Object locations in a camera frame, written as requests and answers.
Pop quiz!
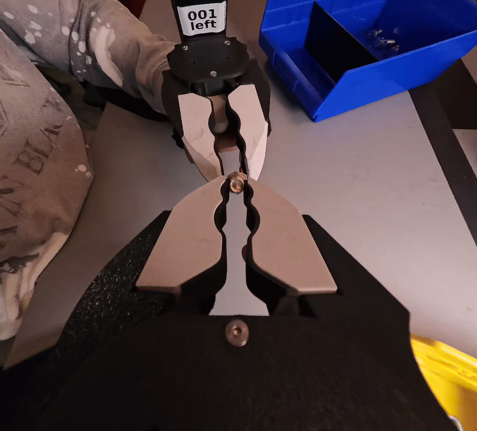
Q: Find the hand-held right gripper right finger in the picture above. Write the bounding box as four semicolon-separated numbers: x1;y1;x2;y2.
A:
242;178;338;295

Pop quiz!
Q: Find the yellow plastic bin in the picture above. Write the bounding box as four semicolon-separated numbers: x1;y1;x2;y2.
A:
410;334;477;431

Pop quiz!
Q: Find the person's left hand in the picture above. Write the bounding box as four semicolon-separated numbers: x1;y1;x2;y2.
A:
216;131;240;153

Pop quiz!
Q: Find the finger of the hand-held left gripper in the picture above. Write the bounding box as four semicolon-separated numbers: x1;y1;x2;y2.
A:
227;83;270;181
178;94;224;182

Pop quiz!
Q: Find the steel hex nut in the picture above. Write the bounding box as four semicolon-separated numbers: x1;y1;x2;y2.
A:
227;172;247;195

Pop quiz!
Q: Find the blue plastic bin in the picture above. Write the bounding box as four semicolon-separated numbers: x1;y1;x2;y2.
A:
259;0;477;122

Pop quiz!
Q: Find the person's spattered grey sweatshirt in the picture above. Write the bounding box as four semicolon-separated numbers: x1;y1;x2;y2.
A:
0;29;94;340

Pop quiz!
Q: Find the person's left forearm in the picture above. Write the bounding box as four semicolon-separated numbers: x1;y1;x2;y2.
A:
0;0;176;115

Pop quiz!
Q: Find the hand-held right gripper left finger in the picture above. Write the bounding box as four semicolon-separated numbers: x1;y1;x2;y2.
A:
136;175;228;295

